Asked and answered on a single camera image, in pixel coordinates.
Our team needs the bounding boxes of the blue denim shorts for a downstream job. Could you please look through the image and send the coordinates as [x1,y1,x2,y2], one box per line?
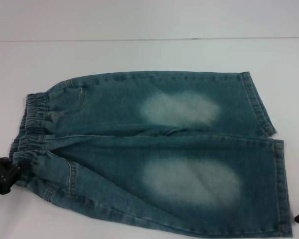
[6,71,293,237]

